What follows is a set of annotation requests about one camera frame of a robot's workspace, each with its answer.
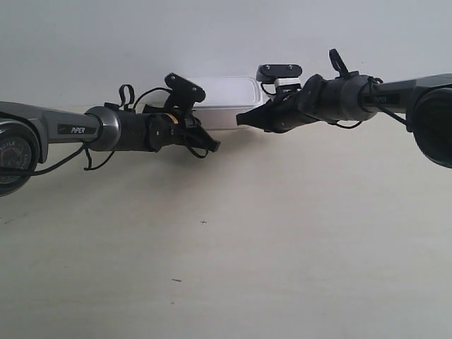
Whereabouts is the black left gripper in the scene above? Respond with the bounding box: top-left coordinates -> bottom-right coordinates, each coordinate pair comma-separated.
169,113 -> 220,152

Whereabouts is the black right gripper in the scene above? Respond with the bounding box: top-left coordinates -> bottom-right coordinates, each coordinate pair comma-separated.
236,90 -> 311,133

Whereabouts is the white lidded plastic container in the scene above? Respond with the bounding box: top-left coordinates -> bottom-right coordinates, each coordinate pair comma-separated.
189,77 -> 264,130

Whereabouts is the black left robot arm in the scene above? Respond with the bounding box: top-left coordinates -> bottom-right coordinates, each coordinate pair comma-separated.
1,102 -> 220,196

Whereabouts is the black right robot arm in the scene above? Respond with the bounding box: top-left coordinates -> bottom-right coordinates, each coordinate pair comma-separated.
236,73 -> 451,168

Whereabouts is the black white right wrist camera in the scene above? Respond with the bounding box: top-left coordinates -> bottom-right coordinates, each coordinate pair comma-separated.
256,64 -> 302,97

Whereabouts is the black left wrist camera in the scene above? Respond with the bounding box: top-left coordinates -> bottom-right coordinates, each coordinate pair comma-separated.
164,73 -> 206,116

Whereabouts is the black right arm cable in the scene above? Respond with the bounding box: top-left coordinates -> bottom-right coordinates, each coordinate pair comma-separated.
328,48 -> 407,129

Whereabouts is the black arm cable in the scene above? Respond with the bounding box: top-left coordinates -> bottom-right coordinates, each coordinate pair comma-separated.
328,48 -> 407,129
20,84 -> 213,177

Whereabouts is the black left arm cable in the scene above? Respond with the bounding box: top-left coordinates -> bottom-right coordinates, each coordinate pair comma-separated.
20,84 -> 213,177

